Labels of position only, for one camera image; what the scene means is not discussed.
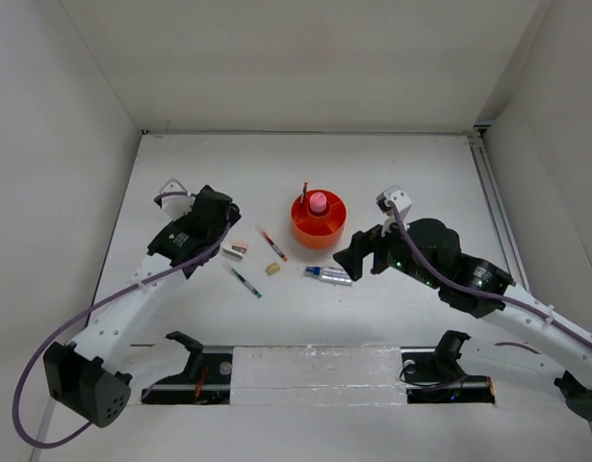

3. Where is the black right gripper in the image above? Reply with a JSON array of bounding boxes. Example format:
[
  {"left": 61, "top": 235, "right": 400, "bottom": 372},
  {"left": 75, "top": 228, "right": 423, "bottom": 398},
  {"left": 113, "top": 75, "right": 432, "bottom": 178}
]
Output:
[{"left": 332, "top": 209, "right": 441, "bottom": 290}]

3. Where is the white pink stapler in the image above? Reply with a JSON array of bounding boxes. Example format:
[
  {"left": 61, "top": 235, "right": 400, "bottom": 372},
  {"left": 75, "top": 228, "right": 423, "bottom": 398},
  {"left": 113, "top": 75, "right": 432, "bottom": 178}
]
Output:
[{"left": 221, "top": 242, "right": 249, "bottom": 261}]

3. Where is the red pen refill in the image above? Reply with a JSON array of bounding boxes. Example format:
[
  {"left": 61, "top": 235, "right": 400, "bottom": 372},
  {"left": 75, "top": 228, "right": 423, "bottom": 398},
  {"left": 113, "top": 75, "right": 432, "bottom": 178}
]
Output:
[
  {"left": 299, "top": 181, "right": 308, "bottom": 209},
  {"left": 256, "top": 226, "right": 288, "bottom": 262}
]

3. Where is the green pen refill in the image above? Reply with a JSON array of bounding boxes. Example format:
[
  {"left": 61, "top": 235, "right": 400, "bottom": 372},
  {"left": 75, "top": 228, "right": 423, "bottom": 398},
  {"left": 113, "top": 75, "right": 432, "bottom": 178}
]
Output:
[{"left": 223, "top": 263, "right": 262, "bottom": 299}]

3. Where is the pink cap glue bottle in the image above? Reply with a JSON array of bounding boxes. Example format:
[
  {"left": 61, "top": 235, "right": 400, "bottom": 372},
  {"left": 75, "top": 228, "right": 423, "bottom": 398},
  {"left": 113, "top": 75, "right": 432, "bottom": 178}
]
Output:
[{"left": 309, "top": 192, "right": 328, "bottom": 216}]

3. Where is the yellow deli eraser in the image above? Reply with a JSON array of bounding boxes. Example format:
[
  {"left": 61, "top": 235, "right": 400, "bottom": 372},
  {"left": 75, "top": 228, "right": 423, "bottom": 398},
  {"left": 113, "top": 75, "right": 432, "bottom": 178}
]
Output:
[{"left": 266, "top": 262, "right": 280, "bottom": 275}]

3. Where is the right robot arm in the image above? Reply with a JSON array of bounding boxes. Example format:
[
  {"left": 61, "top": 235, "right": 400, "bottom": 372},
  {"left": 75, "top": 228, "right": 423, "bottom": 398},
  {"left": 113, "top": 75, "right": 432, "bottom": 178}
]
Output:
[{"left": 333, "top": 218, "right": 592, "bottom": 423}]

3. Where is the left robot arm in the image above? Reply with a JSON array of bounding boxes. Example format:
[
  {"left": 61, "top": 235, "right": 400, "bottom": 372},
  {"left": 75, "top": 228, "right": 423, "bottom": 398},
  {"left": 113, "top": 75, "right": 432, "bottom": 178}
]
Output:
[{"left": 43, "top": 186, "right": 241, "bottom": 427}]

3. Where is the blue cap clear glue bottle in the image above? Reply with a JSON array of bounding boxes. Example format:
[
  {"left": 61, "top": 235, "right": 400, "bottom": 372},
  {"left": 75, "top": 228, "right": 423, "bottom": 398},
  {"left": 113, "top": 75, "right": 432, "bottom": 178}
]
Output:
[{"left": 304, "top": 266, "right": 352, "bottom": 286}]

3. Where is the orange round divided organizer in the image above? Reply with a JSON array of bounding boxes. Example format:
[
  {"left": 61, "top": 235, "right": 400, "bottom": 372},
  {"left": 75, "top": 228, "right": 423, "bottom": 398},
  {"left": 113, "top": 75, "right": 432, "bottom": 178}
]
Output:
[{"left": 290, "top": 189, "right": 347, "bottom": 250}]

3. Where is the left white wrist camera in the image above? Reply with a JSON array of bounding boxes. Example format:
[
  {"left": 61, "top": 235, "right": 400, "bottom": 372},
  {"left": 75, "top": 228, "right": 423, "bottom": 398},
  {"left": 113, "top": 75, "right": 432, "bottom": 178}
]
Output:
[{"left": 153, "top": 178, "right": 195, "bottom": 220}]

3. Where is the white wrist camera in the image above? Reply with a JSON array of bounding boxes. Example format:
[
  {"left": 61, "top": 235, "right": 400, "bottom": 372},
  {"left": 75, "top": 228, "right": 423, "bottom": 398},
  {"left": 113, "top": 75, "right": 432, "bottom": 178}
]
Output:
[
  {"left": 375, "top": 185, "right": 413, "bottom": 221},
  {"left": 153, "top": 178, "right": 195, "bottom": 220}
]

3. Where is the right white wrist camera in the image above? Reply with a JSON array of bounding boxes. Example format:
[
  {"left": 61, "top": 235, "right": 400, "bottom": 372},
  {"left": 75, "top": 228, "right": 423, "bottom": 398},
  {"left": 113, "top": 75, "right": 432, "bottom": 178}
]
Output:
[{"left": 375, "top": 185, "right": 413, "bottom": 221}]

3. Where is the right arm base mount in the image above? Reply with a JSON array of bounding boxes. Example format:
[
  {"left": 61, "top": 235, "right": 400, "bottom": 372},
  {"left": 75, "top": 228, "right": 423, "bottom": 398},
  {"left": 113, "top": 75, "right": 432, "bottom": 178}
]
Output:
[{"left": 399, "top": 330, "right": 496, "bottom": 404}]

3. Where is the aluminium rail right side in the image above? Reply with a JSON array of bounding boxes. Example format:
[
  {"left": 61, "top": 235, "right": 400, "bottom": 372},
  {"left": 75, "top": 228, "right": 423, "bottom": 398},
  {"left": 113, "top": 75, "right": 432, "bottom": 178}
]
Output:
[{"left": 465, "top": 125, "right": 530, "bottom": 292}]

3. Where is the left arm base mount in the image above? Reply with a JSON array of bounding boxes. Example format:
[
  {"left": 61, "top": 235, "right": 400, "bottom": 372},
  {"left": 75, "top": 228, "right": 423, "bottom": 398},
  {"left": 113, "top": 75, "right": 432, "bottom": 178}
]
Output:
[{"left": 141, "top": 331, "right": 234, "bottom": 405}]

